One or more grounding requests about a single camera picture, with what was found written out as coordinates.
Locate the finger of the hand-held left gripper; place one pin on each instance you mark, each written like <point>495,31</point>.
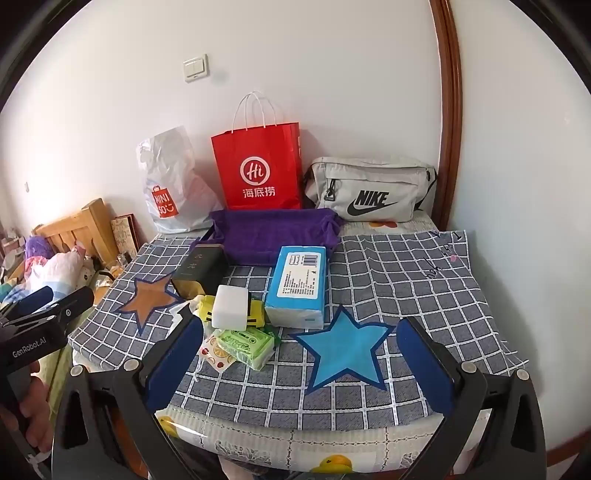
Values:
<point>30,302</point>
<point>69,307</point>

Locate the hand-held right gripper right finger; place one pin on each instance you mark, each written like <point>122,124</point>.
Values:
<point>425,364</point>

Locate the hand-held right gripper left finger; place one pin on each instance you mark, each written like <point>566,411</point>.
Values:
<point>171,369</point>

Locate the fruit print tissue packet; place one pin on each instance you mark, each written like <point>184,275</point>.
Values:
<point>213,351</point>

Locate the light green tissue packet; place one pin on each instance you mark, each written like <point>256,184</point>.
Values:
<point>244,346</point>

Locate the white tissue pack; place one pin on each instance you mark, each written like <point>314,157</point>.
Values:
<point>232,307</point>

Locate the yellow snack packet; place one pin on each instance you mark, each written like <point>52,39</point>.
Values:
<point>256,314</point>

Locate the purple fabric storage tray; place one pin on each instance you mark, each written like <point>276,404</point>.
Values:
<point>272,235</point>

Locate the person's left hand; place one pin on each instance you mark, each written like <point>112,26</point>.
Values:
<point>37,406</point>

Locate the floral bedding pile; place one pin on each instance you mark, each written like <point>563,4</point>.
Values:
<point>55,272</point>

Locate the green bed sheet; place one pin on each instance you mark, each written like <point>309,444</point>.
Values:
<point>60,378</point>

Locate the purple plush toy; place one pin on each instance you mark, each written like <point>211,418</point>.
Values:
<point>39,247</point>

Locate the wooden bed headboard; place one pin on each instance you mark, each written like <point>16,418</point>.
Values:
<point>74,230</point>

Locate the grey checked cloth with stars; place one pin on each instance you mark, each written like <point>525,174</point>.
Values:
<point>406,286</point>

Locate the book with patterned cover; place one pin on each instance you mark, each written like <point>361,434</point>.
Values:
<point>123,235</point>

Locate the dark green tea tin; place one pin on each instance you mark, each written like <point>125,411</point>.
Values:
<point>198,267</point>

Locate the white printed table cover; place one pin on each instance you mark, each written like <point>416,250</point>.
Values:
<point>277,443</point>

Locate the blue tissue pack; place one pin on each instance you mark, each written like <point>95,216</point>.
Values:
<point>295,281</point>

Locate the white plastic shopping bag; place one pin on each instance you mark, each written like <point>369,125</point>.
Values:
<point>171,166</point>

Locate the grey waist bag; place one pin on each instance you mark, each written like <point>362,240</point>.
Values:
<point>369,184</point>

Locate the red paper shopping bag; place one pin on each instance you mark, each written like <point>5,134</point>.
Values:
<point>256,157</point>

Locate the white wall light switch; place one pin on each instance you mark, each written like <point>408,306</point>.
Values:
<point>195,68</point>

